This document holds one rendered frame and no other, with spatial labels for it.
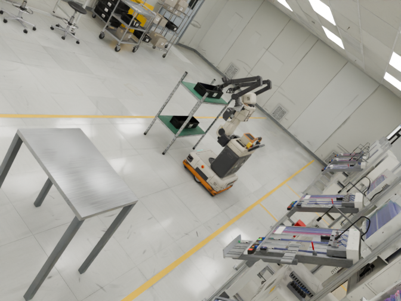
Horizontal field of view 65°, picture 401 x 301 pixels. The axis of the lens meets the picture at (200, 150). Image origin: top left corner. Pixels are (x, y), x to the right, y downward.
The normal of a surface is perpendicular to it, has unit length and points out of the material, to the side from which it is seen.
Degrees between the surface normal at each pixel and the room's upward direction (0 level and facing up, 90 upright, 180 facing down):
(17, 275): 0
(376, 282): 90
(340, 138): 90
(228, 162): 90
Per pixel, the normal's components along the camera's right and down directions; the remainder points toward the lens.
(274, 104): -0.47, 0.09
